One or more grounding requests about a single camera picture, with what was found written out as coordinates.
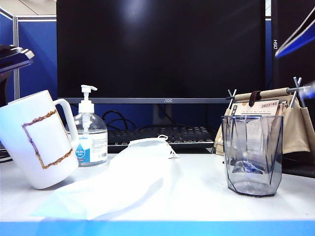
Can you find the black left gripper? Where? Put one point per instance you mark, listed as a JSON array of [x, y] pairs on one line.
[[13, 59]]

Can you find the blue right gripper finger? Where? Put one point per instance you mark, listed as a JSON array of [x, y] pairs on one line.
[[299, 40], [308, 90]]

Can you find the white ceramic mug brown frame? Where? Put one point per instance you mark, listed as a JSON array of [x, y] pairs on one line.
[[44, 147]]

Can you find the transparent faceted plastic cup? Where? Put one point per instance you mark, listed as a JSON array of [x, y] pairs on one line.
[[251, 183]]

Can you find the beige fabric desk organizer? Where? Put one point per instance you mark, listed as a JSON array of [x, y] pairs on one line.
[[295, 127]]

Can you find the beige calendar card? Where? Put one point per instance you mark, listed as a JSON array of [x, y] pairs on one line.
[[268, 107]]

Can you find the clear hand sanitizer pump bottle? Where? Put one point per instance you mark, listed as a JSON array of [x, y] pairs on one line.
[[94, 140]]

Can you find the black keyboard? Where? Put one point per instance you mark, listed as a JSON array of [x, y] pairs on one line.
[[187, 135]]

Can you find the black AOC computer monitor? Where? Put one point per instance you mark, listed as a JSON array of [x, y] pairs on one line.
[[160, 49]]

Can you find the grey monitor stand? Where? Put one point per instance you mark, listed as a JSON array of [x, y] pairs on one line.
[[158, 115]]

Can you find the white face mask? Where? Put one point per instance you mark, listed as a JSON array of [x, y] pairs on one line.
[[133, 172]]

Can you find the grey partition post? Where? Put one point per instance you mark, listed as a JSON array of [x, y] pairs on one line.
[[16, 83]]

